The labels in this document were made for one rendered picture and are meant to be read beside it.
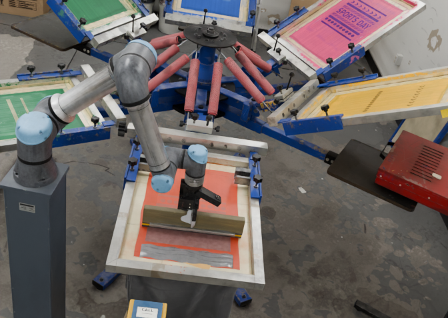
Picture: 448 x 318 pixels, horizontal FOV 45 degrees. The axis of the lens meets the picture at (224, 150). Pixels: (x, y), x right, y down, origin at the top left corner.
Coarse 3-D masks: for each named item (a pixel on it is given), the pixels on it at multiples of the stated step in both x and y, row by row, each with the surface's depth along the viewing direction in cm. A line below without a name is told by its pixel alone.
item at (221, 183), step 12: (204, 180) 251; (216, 180) 252; (228, 180) 254; (216, 192) 245; (228, 192) 247; (228, 204) 240; (192, 240) 218; (204, 240) 219; (216, 240) 220; (228, 240) 221; (216, 252) 215; (228, 252) 216
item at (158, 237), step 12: (180, 180) 248; (156, 192) 238; (168, 192) 240; (144, 204) 231; (144, 228) 219; (156, 228) 220; (144, 240) 213; (156, 240) 214; (168, 240) 216; (180, 240) 217
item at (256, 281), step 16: (208, 160) 261; (224, 160) 261; (240, 160) 262; (128, 192) 229; (128, 208) 221; (256, 208) 235; (256, 224) 227; (112, 240) 206; (256, 240) 219; (112, 256) 199; (256, 256) 211; (112, 272) 198; (128, 272) 198; (144, 272) 197; (160, 272) 197; (176, 272) 198; (192, 272) 199; (208, 272) 201; (224, 272) 202; (256, 272) 205; (256, 288) 202
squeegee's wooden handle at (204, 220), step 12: (144, 216) 216; (156, 216) 216; (168, 216) 216; (180, 216) 216; (204, 216) 216; (216, 216) 217; (228, 216) 218; (204, 228) 219; (216, 228) 219; (228, 228) 219; (240, 228) 219
